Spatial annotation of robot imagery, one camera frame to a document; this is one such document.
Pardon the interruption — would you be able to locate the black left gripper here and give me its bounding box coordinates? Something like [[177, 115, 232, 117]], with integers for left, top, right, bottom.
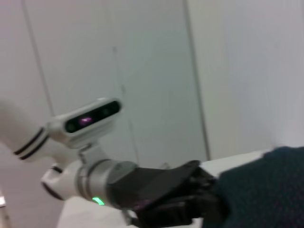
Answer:
[[109, 160, 231, 228]]

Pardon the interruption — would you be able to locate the teal fabric lunch bag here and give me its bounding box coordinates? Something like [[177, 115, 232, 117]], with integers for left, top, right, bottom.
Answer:
[[201, 146, 304, 228]]

